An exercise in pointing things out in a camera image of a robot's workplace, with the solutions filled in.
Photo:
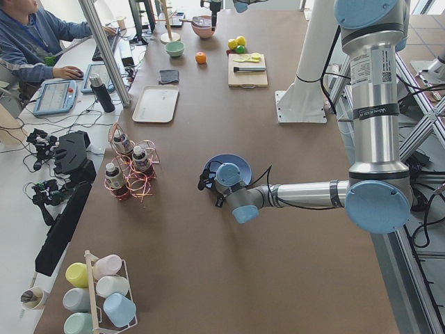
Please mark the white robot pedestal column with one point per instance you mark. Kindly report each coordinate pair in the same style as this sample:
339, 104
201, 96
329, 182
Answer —
303, 100

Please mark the pink cup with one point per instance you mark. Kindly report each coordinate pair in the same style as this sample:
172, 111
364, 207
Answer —
107, 266

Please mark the black handheld gripper device lower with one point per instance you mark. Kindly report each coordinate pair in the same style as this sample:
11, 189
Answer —
48, 193

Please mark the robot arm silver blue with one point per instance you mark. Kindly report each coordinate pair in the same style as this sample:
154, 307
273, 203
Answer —
377, 195

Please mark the blue teach pendant near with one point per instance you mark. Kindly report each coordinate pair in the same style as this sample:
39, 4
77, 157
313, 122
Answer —
56, 97

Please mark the dark drink bottle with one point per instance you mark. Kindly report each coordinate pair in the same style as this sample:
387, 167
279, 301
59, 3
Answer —
141, 161
123, 146
116, 182

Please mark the blue teach pendant far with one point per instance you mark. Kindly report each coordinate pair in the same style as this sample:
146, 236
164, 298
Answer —
100, 70

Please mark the yellow lemon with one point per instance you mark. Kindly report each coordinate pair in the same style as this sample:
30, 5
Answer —
241, 40
232, 44

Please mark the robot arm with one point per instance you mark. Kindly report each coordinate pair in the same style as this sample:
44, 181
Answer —
242, 5

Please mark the orange mandarin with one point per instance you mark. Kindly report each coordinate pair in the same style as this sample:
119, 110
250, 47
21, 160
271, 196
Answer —
200, 58

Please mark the green lime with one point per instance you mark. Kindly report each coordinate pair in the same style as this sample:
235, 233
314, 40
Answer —
240, 49

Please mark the blue plate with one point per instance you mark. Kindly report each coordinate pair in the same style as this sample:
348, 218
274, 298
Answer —
240, 163

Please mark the small paper cup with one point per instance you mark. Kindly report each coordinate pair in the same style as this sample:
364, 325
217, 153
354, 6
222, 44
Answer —
121, 22

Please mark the copper wire bottle rack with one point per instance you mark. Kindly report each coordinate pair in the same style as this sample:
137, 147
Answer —
138, 183

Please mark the yellow cup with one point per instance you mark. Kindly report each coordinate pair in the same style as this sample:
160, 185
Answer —
76, 274

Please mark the aluminium frame post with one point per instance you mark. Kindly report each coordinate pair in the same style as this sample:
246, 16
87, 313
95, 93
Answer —
101, 40

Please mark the yellow plastic knife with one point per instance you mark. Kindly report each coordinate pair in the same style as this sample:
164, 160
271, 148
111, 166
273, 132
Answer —
250, 61

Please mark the black handheld gripper device upper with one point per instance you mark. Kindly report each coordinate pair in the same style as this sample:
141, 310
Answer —
45, 144

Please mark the cream rectangular tray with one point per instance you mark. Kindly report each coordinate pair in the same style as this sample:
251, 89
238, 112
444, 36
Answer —
156, 104

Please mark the black thermos bottle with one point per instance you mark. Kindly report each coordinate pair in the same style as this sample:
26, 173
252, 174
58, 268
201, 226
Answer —
101, 93

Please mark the clear ice cubes pile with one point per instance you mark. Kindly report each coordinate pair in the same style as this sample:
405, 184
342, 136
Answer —
202, 22

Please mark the blue teach pendant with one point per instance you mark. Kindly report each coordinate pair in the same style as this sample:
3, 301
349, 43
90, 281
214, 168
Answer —
100, 70
56, 97

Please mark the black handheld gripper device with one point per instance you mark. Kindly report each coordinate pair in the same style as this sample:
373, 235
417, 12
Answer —
48, 193
45, 144

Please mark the light blue cup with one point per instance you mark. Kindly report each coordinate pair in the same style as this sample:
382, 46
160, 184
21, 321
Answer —
119, 309

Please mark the white cup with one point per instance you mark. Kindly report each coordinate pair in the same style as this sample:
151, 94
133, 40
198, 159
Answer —
109, 285

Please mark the mint green bowl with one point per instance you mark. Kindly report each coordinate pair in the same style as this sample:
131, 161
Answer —
174, 49

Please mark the dark drink bottle front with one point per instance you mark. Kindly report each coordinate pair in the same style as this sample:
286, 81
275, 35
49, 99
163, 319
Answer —
116, 182

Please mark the dark drink bottle back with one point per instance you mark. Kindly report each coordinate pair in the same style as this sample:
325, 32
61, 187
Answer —
123, 146

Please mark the wooden cutting board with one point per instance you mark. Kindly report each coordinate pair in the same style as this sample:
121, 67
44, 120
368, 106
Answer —
246, 80

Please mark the dark drink bottle middle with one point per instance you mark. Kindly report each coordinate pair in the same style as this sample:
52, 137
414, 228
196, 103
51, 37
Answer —
141, 161

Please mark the pink bowl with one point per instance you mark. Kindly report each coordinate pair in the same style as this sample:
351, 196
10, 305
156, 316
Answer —
203, 33

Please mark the lemon slice far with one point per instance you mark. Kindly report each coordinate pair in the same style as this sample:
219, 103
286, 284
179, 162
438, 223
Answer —
243, 58

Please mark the metal ice scoop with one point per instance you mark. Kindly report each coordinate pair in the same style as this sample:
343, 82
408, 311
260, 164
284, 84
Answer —
188, 20

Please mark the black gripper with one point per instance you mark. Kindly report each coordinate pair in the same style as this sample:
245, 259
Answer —
214, 8
209, 183

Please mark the grey folded cloth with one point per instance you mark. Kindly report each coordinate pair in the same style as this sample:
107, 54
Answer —
168, 77

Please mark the white wire cup rack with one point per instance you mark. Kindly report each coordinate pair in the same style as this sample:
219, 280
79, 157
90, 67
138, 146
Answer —
100, 321

